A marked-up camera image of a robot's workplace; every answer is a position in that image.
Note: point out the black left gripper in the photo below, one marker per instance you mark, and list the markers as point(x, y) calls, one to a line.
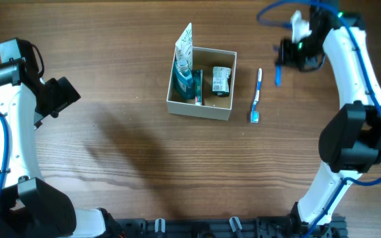
point(65, 92)

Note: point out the blue disposable razor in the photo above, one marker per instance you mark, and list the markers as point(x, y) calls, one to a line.
point(278, 74)

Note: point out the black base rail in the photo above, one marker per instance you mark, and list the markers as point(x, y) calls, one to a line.
point(261, 227)

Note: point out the white open cardboard box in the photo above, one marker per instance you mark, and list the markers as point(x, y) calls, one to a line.
point(213, 107)

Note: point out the blue white toothbrush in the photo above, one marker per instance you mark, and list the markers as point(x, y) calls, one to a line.
point(254, 115)

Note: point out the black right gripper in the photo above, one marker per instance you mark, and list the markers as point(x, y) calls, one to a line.
point(285, 59)

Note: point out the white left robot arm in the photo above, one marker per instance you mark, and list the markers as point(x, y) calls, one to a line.
point(29, 206)

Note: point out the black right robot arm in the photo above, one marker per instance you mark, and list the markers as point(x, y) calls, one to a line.
point(351, 142)

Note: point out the blue mouthwash bottle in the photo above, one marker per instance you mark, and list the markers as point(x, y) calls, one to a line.
point(184, 82)

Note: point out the green Dettol soap bar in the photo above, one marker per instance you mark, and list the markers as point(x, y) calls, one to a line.
point(221, 81)

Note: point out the Colgate toothpaste tube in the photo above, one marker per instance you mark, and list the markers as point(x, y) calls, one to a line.
point(198, 79)

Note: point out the white floral shampoo tube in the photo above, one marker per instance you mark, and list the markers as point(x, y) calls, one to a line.
point(184, 46)

